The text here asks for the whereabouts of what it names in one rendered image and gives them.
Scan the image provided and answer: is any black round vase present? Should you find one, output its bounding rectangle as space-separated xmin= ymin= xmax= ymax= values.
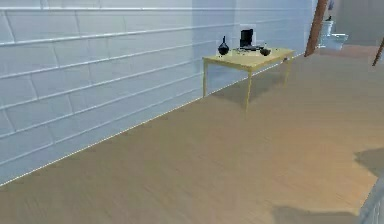
xmin=217 ymin=35 xmax=230 ymax=56

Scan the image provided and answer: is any yellow wooden table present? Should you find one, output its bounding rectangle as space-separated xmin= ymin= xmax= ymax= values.
xmin=202 ymin=46 xmax=296 ymax=114

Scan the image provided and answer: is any white toilet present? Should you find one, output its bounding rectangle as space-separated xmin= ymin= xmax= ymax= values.
xmin=319 ymin=15 xmax=349 ymax=52

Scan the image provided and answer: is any pale grey furniture corner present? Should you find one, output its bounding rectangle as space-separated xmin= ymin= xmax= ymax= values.
xmin=357 ymin=175 xmax=384 ymax=224

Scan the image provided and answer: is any brown wooden door frame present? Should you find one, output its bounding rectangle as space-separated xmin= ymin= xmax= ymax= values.
xmin=303 ymin=0 xmax=329 ymax=58

